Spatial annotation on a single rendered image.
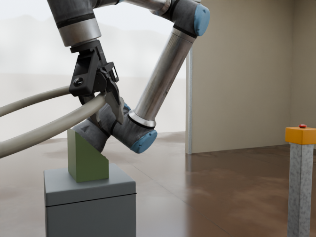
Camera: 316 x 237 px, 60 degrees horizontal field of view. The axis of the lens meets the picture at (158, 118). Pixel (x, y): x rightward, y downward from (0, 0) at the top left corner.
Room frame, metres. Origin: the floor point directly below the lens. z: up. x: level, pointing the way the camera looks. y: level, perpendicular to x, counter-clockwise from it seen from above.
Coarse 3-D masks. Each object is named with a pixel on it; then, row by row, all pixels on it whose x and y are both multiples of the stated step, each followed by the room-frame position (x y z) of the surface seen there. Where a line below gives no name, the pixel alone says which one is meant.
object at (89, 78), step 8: (80, 56) 0.65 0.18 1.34; (88, 56) 0.64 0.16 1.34; (96, 56) 0.65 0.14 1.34; (80, 64) 0.63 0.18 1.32; (88, 64) 0.62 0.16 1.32; (96, 64) 0.64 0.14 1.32; (80, 72) 0.61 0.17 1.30; (88, 72) 0.60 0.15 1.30; (72, 80) 0.60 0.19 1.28; (80, 80) 0.59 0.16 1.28; (88, 80) 0.59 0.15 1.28; (72, 88) 0.59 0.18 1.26; (80, 88) 0.58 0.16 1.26; (88, 88) 0.58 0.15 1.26
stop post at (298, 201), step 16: (288, 128) 1.48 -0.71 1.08; (304, 128) 1.44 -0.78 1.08; (304, 144) 1.40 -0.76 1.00; (304, 160) 1.42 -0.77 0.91; (304, 176) 1.43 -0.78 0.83; (304, 192) 1.43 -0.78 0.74; (288, 208) 1.49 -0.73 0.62; (304, 208) 1.43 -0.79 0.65; (288, 224) 1.48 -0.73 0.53; (304, 224) 1.43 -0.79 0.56
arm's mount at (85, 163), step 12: (72, 132) 1.30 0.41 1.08; (72, 144) 1.31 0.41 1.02; (84, 144) 1.26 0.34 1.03; (72, 156) 1.31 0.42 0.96; (84, 156) 1.26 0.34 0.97; (96, 156) 1.29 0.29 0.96; (72, 168) 1.32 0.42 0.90; (84, 168) 1.26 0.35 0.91; (96, 168) 1.29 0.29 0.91; (108, 168) 1.32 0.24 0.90; (84, 180) 1.26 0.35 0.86
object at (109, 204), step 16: (48, 176) 1.34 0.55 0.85; (64, 176) 1.34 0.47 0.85; (112, 176) 1.34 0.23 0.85; (128, 176) 1.34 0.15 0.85; (48, 192) 1.12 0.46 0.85; (64, 192) 1.14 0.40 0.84; (80, 192) 1.17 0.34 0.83; (96, 192) 1.19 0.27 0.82; (112, 192) 1.22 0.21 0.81; (128, 192) 1.26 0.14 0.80; (48, 208) 1.11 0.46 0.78; (64, 208) 1.14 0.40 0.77; (80, 208) 1.17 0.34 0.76; (96, 208) 1.19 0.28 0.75; (112, 208) 1.22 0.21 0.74; (128, 208) 1.25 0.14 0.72; (48, 224) 1.11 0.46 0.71; (64, 224) 1.14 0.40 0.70; (80, 224) 1.17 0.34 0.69; (96, 224) 1.19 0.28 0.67; (112, 224) 1.22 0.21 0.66; (128, 224) 1.25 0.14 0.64
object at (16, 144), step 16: (32, 96) 0.94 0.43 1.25; (48, 96) 0.94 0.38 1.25; (96, 96) 0.66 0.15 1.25; (0, 112) 0.89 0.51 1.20; (80, 112) 0.59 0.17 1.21; (48, 128) 0.54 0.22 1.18; (64, 128) 0.56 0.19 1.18; (0, 144) 0.51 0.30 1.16; (16, 144) 0.51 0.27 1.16; (32, 144) 0.53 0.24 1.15
